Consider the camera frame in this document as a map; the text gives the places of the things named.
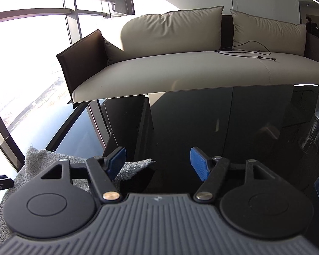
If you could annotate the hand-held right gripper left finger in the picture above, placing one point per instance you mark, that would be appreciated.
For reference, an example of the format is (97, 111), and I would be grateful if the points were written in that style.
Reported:
(116, 159)

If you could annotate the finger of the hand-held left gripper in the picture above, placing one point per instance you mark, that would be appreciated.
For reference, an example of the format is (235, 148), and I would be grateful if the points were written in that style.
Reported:
(0, 183)

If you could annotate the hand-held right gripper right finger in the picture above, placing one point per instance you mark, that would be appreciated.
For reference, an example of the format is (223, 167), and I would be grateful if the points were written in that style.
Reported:
(198, 164)

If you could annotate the grey towel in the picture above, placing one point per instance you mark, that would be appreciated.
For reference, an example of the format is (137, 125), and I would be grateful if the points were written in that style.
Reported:
(34, 159)

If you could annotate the beige leather sofa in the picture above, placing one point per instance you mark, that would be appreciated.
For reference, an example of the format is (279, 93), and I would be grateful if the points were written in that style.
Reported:
(191, 66)

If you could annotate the beige sofa cushion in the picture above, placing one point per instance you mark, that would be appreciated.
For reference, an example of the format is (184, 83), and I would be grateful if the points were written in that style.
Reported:
(268, 34)
(170, 32)

